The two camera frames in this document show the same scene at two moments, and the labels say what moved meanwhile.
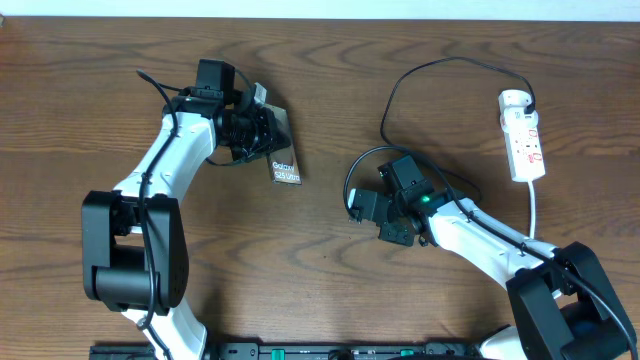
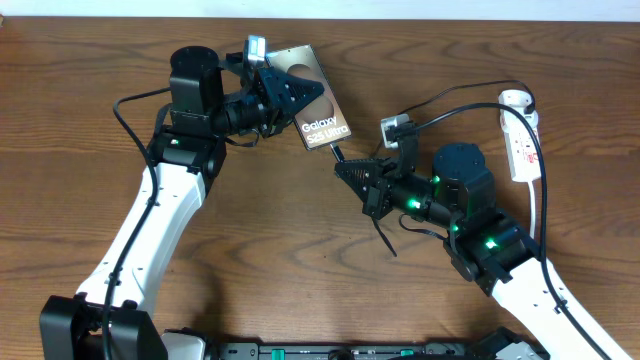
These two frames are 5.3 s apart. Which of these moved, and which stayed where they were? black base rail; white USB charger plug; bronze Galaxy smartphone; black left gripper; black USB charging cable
Moved: black USB charging cable; bronze Galaxy smartphone; black left gripper
Stayed: white USB charger plug; black base rail
